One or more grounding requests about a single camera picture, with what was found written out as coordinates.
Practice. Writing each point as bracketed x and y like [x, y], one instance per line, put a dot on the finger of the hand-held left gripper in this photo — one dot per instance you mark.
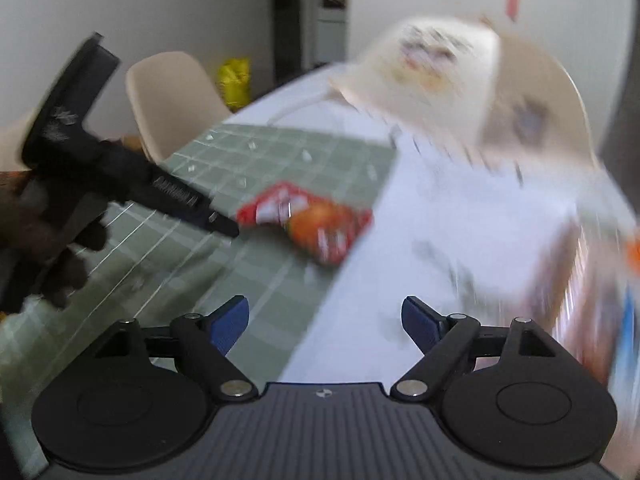
[190, 201]

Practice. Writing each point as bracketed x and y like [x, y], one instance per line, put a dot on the red chicken snack packet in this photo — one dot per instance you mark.
[310, 225]

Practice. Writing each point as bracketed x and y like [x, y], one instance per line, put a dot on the yellow bag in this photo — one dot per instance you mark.
[235, 82]

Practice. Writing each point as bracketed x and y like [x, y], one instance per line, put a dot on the person's left hand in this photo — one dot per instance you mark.
[45, 240]

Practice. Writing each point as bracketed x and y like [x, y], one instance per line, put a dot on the white paper sheet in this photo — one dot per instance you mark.
[425, 220]

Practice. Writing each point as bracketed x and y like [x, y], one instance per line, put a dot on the green grid tablecloth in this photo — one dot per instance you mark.
[175, 260]

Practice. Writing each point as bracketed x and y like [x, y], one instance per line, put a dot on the cream paper bag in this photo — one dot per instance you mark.
[430, 85]

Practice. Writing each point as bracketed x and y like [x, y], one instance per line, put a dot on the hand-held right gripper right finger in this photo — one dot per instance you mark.
[420, 322]

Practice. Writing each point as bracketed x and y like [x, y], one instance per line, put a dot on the beige chair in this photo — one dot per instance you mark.
[572, 90]
[170, 100]

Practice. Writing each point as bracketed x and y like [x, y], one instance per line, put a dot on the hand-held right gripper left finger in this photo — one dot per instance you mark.
[230, 327]

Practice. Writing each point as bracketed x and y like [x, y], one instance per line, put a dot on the pink box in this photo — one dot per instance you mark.
[555, 270]

